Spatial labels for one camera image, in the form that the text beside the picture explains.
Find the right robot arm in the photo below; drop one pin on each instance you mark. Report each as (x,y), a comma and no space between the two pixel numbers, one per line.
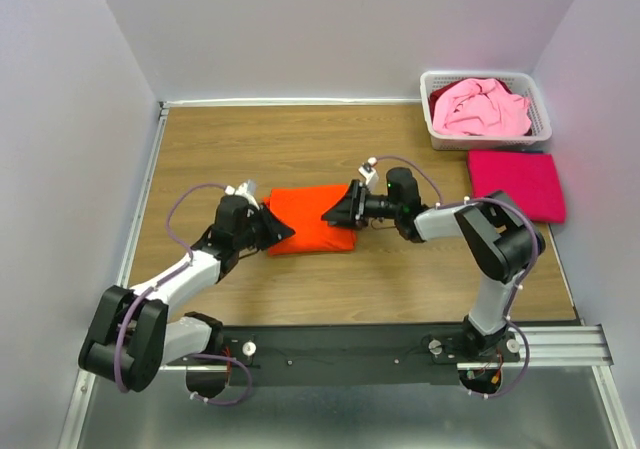
(502,240)

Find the white plastic basket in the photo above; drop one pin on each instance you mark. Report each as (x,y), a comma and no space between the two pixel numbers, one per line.
(518,83)

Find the aluminium frame rail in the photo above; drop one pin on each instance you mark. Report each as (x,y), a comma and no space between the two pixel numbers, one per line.
(560,394)

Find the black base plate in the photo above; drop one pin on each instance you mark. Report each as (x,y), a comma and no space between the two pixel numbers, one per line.
(352,355)

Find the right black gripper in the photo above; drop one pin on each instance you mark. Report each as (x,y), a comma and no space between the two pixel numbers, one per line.
(351,209)

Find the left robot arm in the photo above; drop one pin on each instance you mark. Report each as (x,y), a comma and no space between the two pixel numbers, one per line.
(130,338)

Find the pink t-shirt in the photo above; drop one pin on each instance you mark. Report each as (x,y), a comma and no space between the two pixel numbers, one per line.
(482,106)

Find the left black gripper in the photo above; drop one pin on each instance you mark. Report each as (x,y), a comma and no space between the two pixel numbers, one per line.
(275,230)

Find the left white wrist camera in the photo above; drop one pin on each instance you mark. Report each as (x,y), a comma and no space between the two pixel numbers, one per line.
(247,190)

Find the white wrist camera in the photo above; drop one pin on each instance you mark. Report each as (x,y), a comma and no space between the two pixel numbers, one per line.
(247,190)
(369,174)

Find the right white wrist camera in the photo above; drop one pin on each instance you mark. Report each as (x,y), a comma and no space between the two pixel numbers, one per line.
(369,174)

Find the orange t-shirt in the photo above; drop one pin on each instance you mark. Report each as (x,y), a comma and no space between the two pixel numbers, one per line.
(301,209)

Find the folded magenta t-shirt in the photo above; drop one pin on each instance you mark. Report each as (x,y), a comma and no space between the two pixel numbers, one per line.
(530,179)

